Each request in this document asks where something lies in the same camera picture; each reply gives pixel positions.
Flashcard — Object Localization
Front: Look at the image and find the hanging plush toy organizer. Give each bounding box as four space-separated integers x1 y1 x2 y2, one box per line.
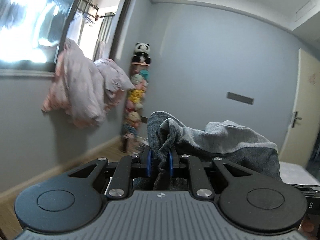
120 62 150 153

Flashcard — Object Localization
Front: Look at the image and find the black door handle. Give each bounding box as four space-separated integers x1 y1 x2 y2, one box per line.
291 111 302 128

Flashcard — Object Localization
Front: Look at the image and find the person's right hand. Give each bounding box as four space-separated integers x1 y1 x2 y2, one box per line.
298 215 319 240

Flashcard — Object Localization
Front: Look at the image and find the panda plush toy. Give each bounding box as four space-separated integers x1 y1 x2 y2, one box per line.
132 43 151 64

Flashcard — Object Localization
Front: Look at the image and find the cream bedroom door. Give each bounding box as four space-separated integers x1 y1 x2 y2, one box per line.
279 49 319 167

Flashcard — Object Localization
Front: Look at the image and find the window with dark frame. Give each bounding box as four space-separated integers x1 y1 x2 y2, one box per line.
1 0 131 76

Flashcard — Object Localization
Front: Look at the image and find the polka dot bed sheet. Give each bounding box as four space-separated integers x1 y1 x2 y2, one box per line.
279 161 319 186

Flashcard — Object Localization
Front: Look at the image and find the pink grey hanging duvet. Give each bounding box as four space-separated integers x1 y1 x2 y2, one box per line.
41 38 134 128

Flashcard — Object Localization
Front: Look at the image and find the dark grey garment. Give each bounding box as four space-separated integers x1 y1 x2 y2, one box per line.
133 111 281 191

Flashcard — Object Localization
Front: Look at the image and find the grey wall switch panel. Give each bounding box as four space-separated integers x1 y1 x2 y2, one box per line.
227 92 254 105

